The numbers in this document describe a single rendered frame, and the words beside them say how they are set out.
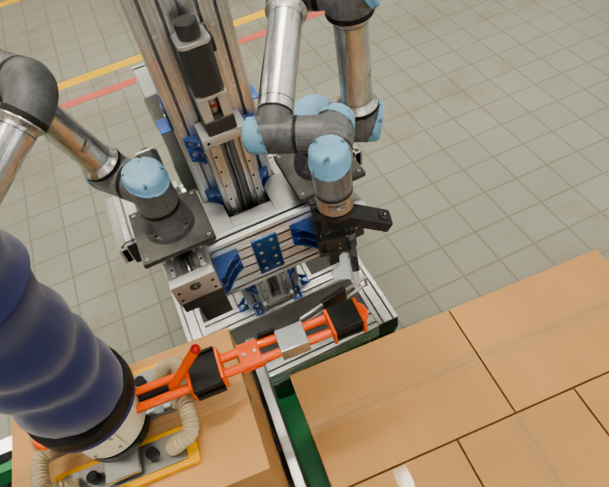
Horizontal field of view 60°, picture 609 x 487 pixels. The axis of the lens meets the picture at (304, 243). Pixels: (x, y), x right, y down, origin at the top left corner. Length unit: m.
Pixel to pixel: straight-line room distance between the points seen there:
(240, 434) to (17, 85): 0.90
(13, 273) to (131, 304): 2.02
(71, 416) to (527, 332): 1.41
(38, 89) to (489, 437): 1.49
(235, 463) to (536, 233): 2.02
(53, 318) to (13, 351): 0.09
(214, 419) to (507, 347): 0.99
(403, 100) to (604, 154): 1.21
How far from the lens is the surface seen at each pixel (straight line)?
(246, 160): 1.64
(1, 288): 0.87
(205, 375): 1.27
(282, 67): 1.13
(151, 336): 2.73
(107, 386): 1.14
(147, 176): 1.48
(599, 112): 3.64
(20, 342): 0.95
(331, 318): 1.27
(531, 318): 1.96
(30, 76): 1.24
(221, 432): 1.37
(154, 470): 1.37
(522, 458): 1.76
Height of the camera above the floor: 2.20
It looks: 51 degrees down
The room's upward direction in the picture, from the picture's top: 13 degrees counter-clockwise
